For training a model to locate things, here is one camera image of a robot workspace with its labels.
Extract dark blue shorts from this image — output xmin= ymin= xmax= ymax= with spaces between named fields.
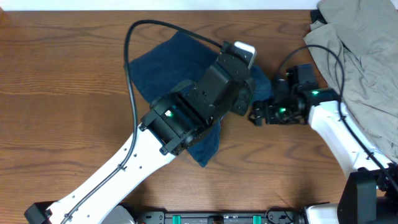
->
xmin=129 ymin=32 xmax=274 ymax=167

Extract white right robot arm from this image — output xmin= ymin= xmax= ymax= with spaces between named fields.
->
xmin=249 ymin=88 xmax=397 ymax=223

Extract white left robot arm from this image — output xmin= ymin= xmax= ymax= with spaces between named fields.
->
xmin=24 ymin=50 xmax=256 ymax=223

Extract beige grey garment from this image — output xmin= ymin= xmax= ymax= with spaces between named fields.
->
xmin=303 ymin=0 xmax=397 ymax=161

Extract black garment under beige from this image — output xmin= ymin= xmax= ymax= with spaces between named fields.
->
xmin=310 ymin=9 xmax=327 ymax=24

